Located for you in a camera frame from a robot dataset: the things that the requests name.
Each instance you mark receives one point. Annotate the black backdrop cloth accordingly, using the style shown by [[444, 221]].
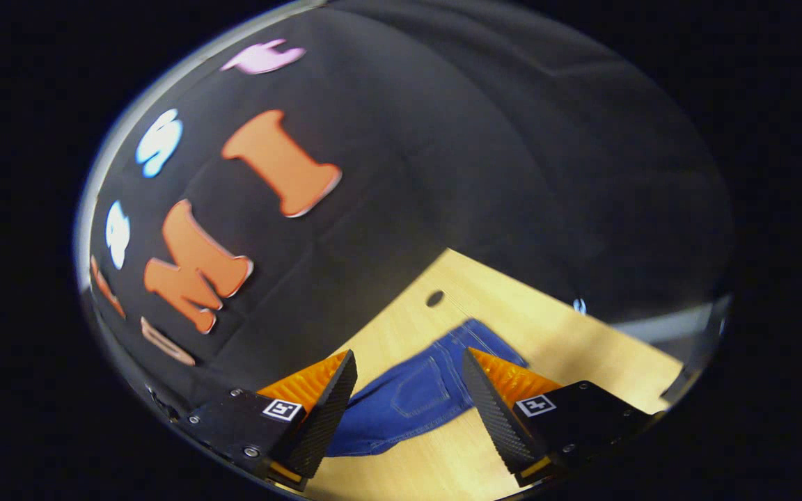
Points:
[[443, 139]]

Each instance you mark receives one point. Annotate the blue jeans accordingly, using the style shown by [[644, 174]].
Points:
[[408, 396]]

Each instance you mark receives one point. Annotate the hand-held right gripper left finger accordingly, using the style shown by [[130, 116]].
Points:
[[324, 417]]

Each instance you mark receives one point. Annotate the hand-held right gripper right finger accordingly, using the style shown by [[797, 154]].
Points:
[[495, 414]]

